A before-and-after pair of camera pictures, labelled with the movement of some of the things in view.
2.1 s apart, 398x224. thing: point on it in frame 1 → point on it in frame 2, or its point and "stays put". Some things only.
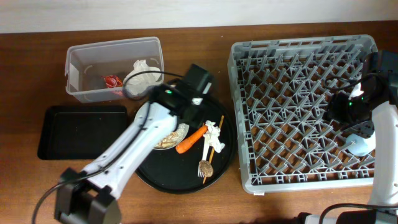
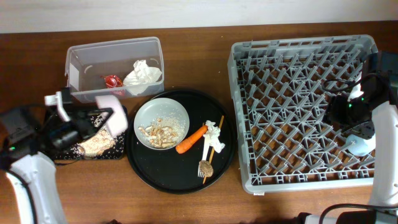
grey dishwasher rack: (280, 103) stays put
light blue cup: (360, 146) stays put
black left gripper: (203, 119) → (79, 128)
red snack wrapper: (112, 81) stays put
